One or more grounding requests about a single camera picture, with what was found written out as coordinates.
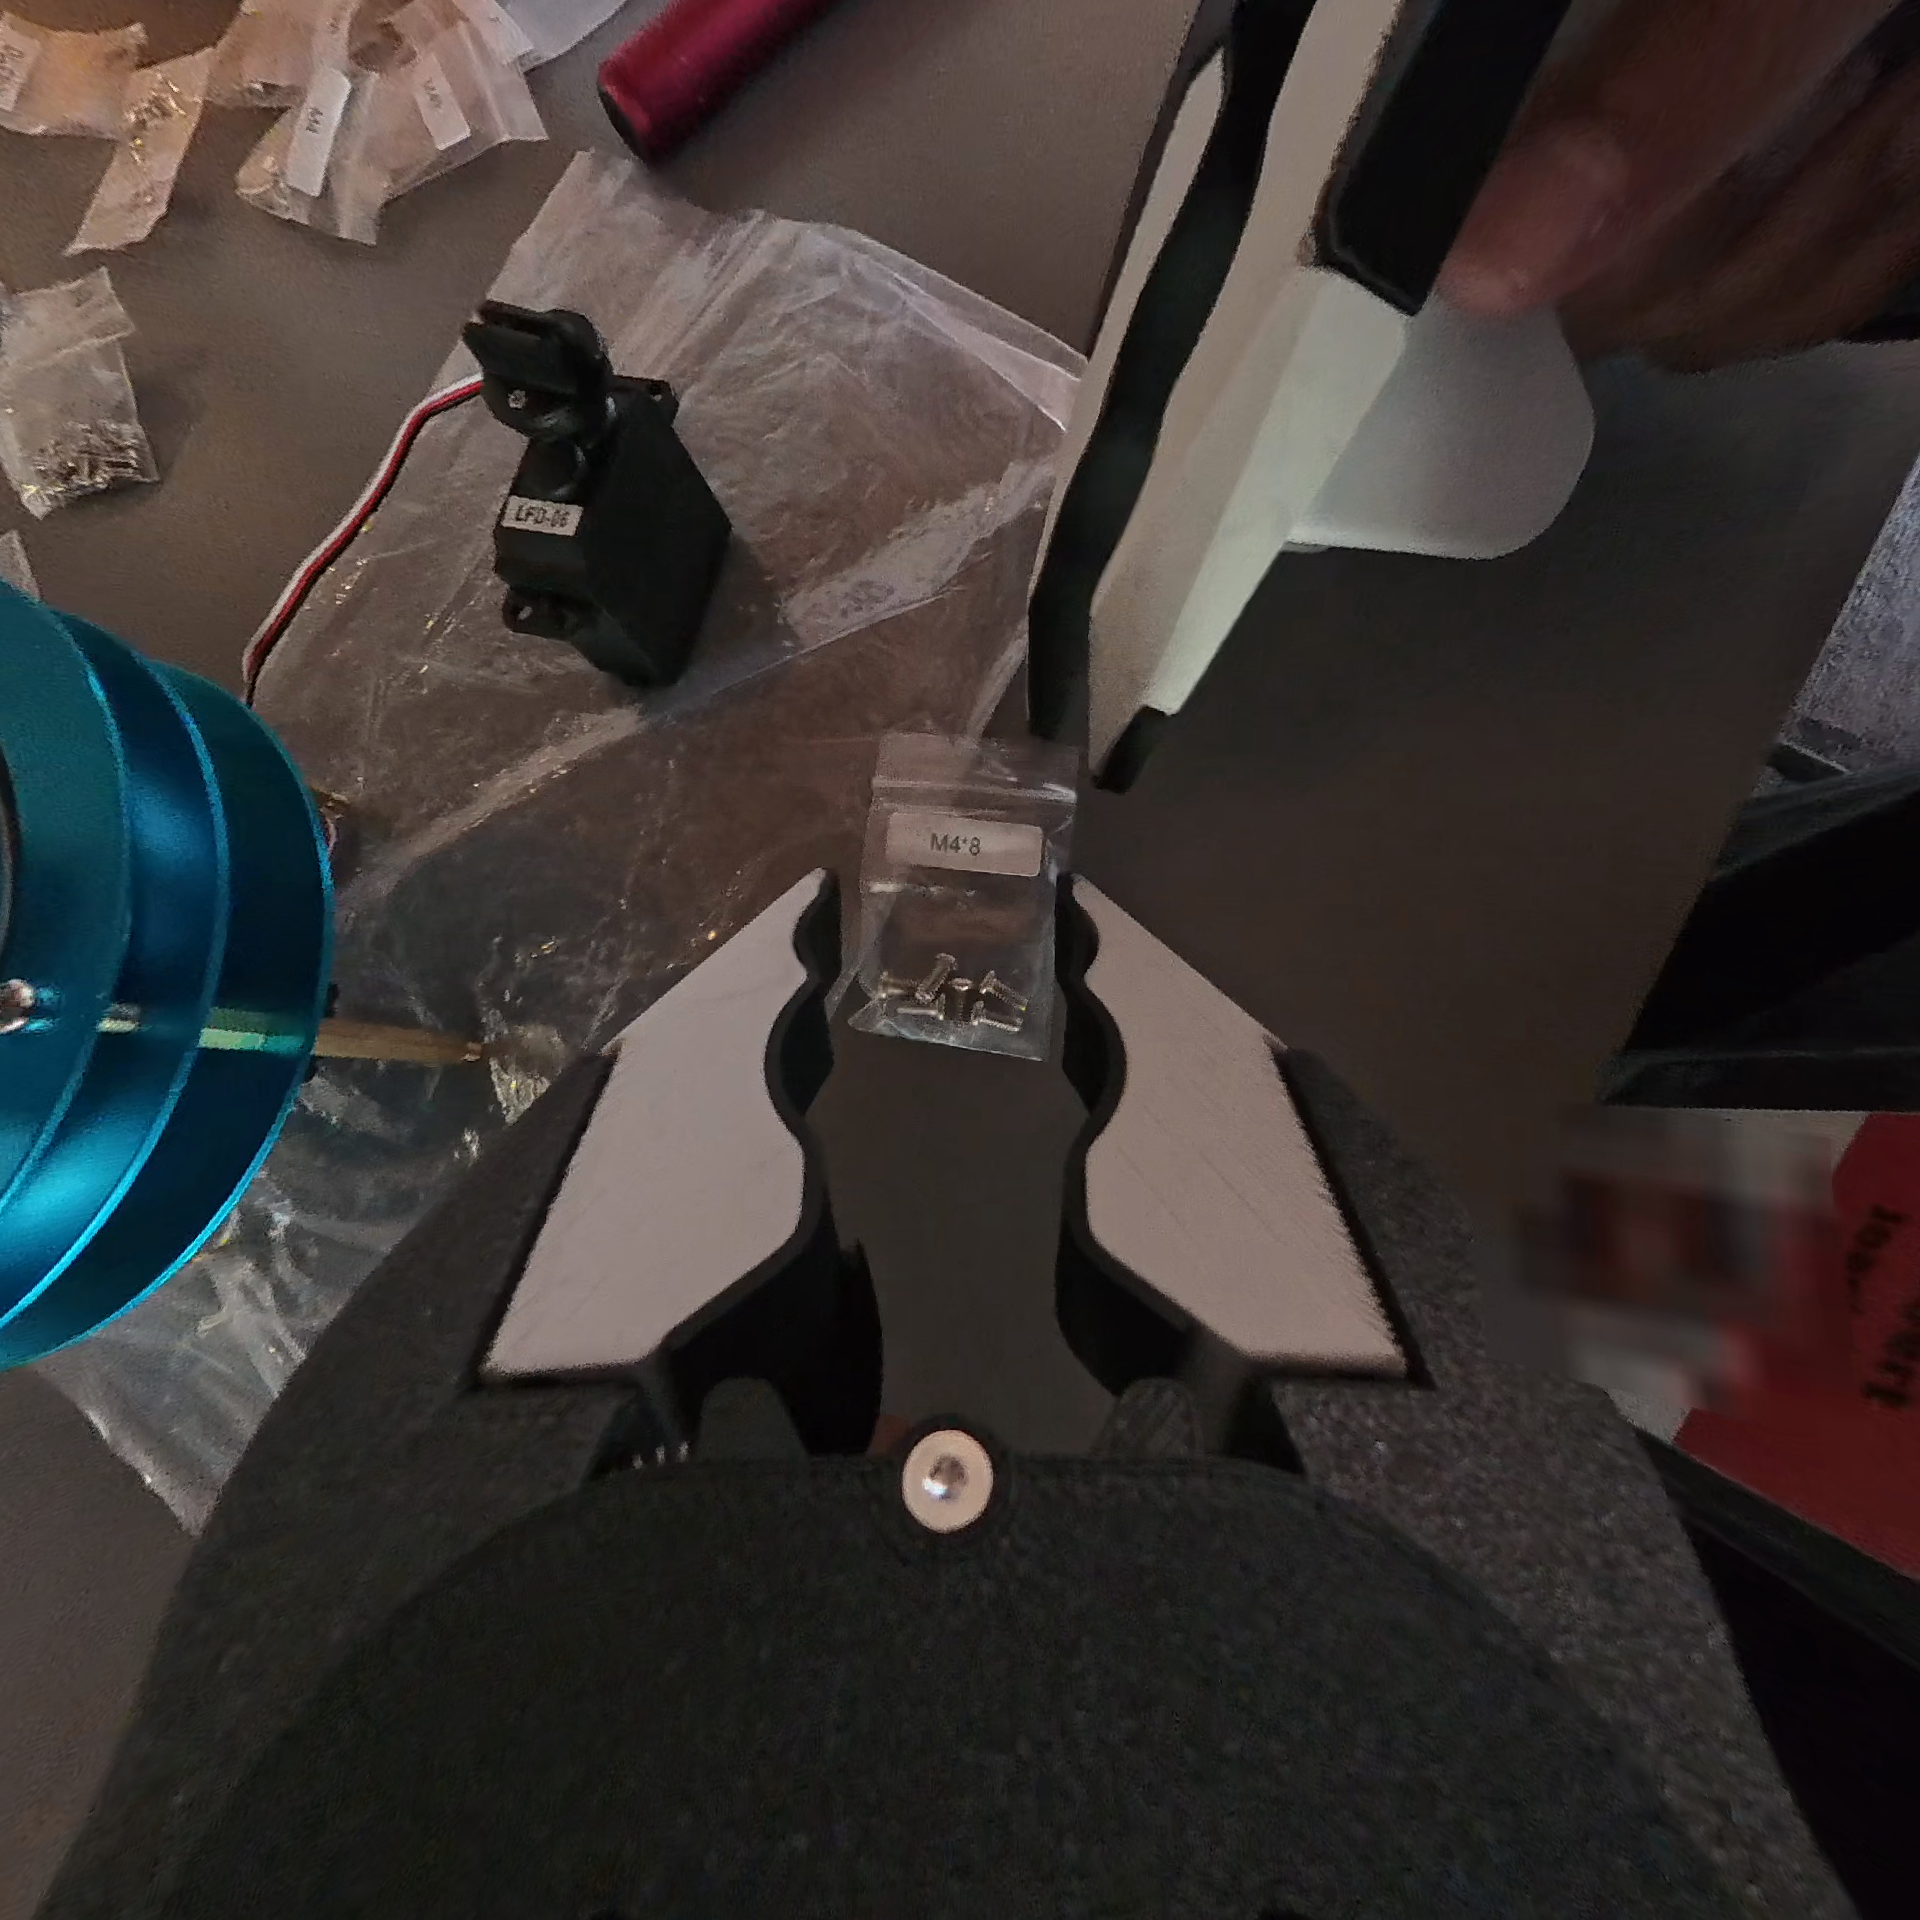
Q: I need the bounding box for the clear zip bag of screws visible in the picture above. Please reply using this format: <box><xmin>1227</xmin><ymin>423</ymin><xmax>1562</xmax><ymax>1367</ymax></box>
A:
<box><xmin>849</xmin><ymin>736</ymin><xmax>1081</xmax><ymax>1067</ymax></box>

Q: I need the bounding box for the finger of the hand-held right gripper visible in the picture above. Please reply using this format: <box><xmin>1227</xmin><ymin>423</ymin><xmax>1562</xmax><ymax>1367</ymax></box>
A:
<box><xmin>1083</xmin><ymin>60</ymin><xmax>1596</xmax><ymax>794</ymax></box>
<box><xmin>1027</xmin><ymin>0</ymin><xmax>1259</xmax><ymax>746</ymax></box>

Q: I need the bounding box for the red lanyard card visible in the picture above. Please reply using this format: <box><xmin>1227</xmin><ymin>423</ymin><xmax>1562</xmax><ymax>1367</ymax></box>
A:
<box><xmin>1671</xmin><ymin>1124</ymin><xmax>1920</xmax><ymax>1578</ymax></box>

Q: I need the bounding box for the person's black clothing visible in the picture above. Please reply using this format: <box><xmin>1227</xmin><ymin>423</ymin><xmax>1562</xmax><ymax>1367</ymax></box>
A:
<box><xmin>1634</xmin><ymin>1424</ymin><xmax>1920</xmax><ymax>1920</ymax></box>

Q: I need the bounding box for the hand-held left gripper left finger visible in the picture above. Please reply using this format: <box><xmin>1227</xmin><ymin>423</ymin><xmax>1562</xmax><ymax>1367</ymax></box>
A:
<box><xmin>477</xmin><ymin>866</ymin><xmax>842</xmax><ymax>1389</ymax></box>

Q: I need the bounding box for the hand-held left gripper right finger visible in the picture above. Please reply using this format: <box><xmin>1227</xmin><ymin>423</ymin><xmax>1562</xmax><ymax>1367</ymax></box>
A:
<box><xmin>1053</xmin><ymin>873</ymin><xmax>1431</xmax><ymax>1385</ymax></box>

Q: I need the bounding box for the pile of small parts bags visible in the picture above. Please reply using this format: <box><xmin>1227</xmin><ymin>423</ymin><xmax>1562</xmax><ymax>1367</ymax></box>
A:
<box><xmin>0</xmin><ymin>0</ymin><xmax>549</xmax><ymax>519</ymax></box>

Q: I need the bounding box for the person's right hand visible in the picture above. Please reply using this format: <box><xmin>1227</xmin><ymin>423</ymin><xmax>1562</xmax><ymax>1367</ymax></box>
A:
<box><xmin>1439</xmin><ymin>0</ymin><xmax>1920</xmax><ymax>376</ymax></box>

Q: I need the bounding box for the blue toy robot arm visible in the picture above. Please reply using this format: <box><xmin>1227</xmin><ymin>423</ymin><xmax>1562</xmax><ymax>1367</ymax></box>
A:
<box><xmin>0</xmin><ymin>577</ymin><xmax>519</xmax><ymax>1369</ymax></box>

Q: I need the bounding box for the red white servo cable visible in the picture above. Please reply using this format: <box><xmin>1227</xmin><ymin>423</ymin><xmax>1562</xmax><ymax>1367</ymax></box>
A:
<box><xmin>239</xmin><ymin>381</ymin><xmax>497</xmax><ymax>706</ymax></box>

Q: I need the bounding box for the large clear plastic bag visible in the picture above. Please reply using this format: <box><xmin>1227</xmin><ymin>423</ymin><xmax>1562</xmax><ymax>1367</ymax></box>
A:
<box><xmin>29</xmin><ymin>151</ymin><xmax>1089</xmax><ymax>1531</ymax></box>

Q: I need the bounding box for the dark red metal tube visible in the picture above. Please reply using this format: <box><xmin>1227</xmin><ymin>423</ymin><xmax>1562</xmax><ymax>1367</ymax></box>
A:
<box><xmin>597</xmin><ymin>0</ymin><xmax>834</xmax><ymax>155</ymax></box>

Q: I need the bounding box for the black servo motor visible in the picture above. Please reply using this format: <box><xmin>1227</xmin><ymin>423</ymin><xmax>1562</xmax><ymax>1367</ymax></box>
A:
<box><xmin>465</xmin><ymin>300</ymin><xmax>733</xmax><ymax>689</ymax></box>

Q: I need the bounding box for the dark grey desk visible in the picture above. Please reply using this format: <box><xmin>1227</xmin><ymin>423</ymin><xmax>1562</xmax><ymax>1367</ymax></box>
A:
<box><xmin>0</xmin><ymin>0</ymin><xmax>1920</xmax><ymax>1653</ymax></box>

